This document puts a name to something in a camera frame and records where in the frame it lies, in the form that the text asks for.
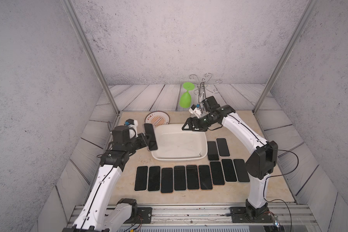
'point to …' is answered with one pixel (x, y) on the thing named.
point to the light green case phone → (179, 178)
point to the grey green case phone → (223, 147)
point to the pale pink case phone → (216, 173)
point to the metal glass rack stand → (203, 85)
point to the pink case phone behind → (192, 177)
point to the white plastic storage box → (175, 143)
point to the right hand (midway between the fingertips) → (187, 129)
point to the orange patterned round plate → (156, 118)
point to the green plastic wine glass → (185, 99)
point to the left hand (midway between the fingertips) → (153, 135)
